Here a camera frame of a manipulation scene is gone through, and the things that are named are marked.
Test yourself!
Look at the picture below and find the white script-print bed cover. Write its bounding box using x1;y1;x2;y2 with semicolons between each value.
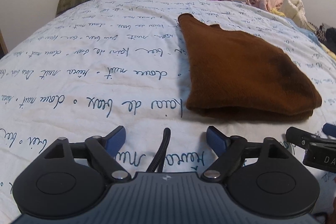
1;0;335;223

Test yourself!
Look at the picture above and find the black strap loop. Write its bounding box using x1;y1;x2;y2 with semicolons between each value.
145;127;172;173

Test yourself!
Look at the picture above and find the dark clothes pile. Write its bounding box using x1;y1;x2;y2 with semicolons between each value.
317;23;336;53

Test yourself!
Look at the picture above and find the brown knit sweater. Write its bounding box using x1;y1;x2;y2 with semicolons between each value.
178;14;322;122

